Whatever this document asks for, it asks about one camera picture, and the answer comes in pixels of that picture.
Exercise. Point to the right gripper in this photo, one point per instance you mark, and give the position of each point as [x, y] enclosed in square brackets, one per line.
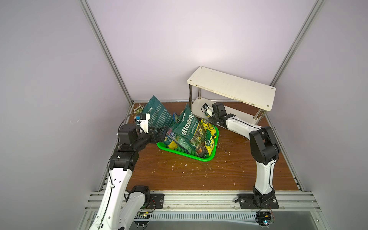
[215, 115]

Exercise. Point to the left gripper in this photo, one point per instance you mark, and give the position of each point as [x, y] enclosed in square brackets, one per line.
[158, 138]

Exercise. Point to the large dark green soil bag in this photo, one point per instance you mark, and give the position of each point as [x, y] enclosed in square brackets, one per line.
[159, 115]

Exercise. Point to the yellow green small fertilizer bag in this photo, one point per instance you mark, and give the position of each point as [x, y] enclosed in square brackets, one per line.
[210, 135]

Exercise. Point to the blue and green fertilizer bag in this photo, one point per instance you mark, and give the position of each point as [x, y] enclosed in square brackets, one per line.
[176, 142]

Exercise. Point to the green flower print soil bag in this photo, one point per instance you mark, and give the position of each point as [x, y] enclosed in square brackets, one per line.
[189, 129]

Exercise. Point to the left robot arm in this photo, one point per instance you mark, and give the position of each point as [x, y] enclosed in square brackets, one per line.
[118, 209]

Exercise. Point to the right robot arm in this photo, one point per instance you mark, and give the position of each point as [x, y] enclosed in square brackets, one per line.
[263, 145]

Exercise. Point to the white two-tier shelf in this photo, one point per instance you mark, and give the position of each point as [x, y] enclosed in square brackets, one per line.
[239, 89]

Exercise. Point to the potted plant in grey pot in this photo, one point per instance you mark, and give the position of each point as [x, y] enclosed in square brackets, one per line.
[138, 109]

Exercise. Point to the green plastic basket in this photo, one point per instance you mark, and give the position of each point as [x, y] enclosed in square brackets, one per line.
[180, 152]

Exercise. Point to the left controller board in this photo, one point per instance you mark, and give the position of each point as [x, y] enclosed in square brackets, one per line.
[142, 219]

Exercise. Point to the controller board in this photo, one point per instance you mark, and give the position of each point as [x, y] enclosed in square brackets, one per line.
[264, 219]
[142, 219]

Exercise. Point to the right controller board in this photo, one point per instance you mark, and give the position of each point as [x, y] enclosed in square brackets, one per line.
[264, 219]

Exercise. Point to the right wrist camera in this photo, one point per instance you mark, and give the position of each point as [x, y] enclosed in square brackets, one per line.
[207, 110]

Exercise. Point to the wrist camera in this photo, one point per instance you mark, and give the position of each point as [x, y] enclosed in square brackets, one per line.
[142, 121]
[207, 110]

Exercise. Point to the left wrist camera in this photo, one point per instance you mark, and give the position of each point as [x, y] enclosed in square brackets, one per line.
[142, 121]

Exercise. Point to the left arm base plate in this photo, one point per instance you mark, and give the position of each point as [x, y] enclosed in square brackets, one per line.
[155, 201]

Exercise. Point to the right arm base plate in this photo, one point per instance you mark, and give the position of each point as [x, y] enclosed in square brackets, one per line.
[257, 201]

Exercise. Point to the aluminium mounting rail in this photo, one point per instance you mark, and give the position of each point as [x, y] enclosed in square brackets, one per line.
[220, 205]

